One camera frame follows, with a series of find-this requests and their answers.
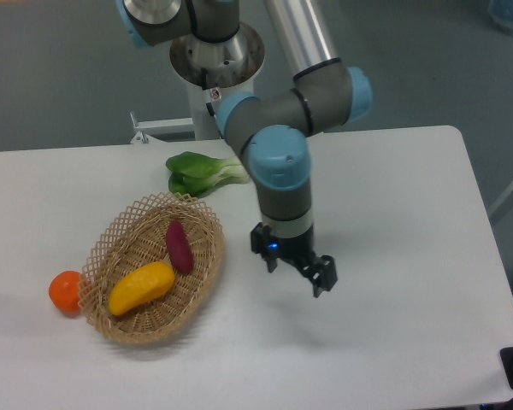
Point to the woven wicker basket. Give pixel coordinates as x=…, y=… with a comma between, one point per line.
x=136, y=237

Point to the yellow mango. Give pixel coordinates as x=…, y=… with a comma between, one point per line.
x=140, y=286

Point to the green bok choy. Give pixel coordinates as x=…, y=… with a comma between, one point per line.
x=197, y=174

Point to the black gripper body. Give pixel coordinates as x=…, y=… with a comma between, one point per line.
x=296, y=251

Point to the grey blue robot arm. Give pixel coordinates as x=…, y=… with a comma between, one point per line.
x=269, y=136

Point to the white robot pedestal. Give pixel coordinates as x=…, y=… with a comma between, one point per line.
x=210, y=72

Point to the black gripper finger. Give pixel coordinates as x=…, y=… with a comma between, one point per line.
x=264, y=245
x=321, y=272

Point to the purple sweet potato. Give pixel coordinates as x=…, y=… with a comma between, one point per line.
x=180, y=253

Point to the orange tangerine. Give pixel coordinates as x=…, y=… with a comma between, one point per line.
x=64, y=294

